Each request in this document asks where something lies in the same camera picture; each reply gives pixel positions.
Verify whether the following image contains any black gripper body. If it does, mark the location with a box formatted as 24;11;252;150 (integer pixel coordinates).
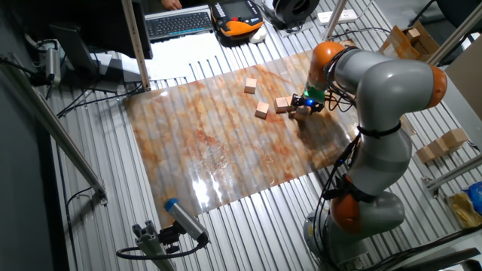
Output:
300;96;324;113

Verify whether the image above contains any white computer mouse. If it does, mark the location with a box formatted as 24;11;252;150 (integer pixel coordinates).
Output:
249;26;267;44

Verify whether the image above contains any aluminium extrusion profile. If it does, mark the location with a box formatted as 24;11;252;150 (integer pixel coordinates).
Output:
322;0;347;41
120;0;151;93
421;154;482;197
427;2;482;67
0;54;109;206
131;220;178;271

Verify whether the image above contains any white power strip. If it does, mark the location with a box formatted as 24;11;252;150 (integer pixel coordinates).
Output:
316;9;358;26

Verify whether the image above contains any orange marble pattern mat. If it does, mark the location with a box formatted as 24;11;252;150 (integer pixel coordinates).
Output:
123;48;358;229

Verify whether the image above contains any orange and black teach pendant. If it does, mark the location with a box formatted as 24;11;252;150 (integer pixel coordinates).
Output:
209;0;264;38

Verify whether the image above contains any brown cardboard box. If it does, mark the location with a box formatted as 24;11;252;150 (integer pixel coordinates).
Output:
379;20;441;61

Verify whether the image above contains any white paper sheet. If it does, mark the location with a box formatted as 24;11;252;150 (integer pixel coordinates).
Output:
150;32;223;72
145;59;189;82

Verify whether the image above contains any black computer keyboard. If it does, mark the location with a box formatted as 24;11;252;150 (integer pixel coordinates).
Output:
145;5;215;42

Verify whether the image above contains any beige flat board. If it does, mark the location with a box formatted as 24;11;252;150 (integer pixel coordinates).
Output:
444;35;482;125

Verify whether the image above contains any black office chair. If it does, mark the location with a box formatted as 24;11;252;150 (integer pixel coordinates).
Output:
408;0;482;37

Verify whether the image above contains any yellow plastic bag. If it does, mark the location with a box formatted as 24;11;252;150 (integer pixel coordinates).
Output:
447;191;482;229

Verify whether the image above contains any blue plastic bag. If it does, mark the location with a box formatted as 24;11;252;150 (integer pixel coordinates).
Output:
465;181;482;215

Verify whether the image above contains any black computer monitor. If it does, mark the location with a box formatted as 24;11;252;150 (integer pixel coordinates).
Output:
22;0;154;60

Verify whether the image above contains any grey monitor stand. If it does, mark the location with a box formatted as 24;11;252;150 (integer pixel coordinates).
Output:
48;24;144;94

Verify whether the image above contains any green camera mount plate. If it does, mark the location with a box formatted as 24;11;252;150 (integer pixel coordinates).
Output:
303;80;327;105

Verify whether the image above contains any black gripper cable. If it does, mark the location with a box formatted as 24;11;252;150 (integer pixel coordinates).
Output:
324;47;358;113

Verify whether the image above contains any black cable bundle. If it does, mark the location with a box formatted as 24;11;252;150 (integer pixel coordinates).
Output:
311;133;362;271

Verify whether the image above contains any thin black strap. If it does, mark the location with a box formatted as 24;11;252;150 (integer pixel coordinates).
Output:
355;120;402;139

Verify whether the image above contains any grey metal base plate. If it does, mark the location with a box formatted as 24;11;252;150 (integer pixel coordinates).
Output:
278;20;316;38

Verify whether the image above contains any wide black strap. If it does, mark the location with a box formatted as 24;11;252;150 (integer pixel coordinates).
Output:
322;175;377;204

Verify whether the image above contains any silver camera with blue cap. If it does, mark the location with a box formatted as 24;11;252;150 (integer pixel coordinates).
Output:
164;198;210;245

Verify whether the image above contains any black camera cable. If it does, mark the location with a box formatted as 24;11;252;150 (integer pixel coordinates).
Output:
0;56;50;88
115;240;207;261

